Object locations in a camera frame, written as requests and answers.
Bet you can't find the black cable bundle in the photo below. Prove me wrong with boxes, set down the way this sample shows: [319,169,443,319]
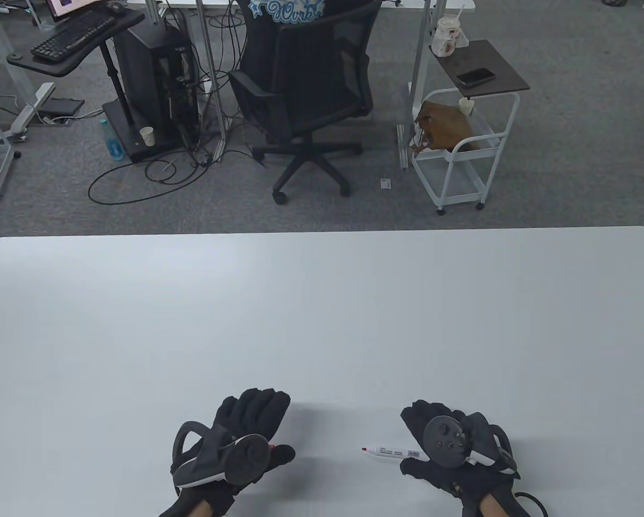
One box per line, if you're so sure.
[160,0,253,162]

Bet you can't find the black smartphone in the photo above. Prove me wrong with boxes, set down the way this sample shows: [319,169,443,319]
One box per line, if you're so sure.
[455,67,496,88]

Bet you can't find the white metal frame foot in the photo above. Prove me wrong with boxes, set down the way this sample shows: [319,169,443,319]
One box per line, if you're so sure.
[0,82,57,144]

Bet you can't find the black glove cable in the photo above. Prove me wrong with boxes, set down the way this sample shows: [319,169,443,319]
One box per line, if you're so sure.
[515,492,548,517]

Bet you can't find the black floor cable loop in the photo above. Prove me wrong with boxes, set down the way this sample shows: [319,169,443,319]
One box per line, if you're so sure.
[88,155,216,206]

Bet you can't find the black computer keyboard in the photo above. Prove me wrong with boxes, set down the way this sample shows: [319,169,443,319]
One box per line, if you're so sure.
[30,12,120,61]

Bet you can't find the person's right hand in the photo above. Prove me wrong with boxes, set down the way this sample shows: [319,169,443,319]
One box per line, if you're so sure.
[400,400,522,517]

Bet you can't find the blue water bottle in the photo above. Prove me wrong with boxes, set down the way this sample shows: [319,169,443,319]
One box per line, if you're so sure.
[100,118,125,162]

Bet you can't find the white drink cup with straw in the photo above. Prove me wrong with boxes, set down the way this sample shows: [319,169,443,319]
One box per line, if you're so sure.
[430,4,470,58]

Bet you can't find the brown paper bag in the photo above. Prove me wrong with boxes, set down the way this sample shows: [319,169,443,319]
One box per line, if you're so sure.
[412,100,482,153]

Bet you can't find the black keyboard stand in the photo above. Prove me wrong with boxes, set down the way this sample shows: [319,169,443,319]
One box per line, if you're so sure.
[7,6,158,163]

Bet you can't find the black jacket with blue print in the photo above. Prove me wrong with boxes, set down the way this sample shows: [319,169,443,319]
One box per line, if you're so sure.
[236,0,380,25]

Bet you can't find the black computer tower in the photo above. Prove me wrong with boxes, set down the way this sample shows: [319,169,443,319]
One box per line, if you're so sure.
[114,24,201,147]

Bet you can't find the computer monitor with pink screen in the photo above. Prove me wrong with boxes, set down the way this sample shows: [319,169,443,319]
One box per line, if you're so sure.
[46,0,105,23]

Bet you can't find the black handheld tracking controller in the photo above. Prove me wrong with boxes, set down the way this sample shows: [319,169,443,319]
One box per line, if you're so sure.
[423,415,518,476]
[171,420,272,489]

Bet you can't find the white marker with red tip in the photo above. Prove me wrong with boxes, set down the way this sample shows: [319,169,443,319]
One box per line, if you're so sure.
[361,444,431,464]

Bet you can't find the black flat box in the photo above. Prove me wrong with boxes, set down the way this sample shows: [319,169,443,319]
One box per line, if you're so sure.
[36,97,86,120]

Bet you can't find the person's left hand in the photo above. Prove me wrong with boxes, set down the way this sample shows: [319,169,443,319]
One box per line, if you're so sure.
[159,387,297,517]

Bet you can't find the white wheeled cart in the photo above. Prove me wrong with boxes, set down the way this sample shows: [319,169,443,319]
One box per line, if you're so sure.
[408,39,531,215]

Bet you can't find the black mesh office chair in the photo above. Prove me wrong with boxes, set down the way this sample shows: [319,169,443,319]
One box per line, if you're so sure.
[228,0,382,206]

